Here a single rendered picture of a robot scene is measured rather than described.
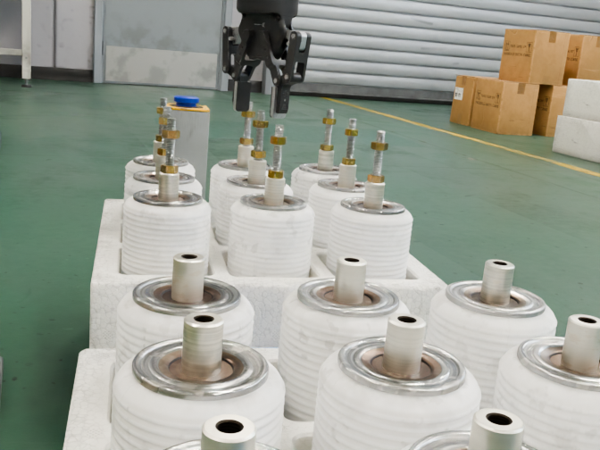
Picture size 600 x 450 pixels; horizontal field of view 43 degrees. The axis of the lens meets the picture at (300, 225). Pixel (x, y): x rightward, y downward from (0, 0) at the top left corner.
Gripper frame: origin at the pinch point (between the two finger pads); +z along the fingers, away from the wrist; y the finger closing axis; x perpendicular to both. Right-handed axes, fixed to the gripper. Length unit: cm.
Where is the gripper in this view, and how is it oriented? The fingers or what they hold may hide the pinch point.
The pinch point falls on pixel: (259, 104)
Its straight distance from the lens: 96.4
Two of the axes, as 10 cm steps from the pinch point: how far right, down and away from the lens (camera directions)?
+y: -7.0, -2.2, 6.7
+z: -0.9, 9.7, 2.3
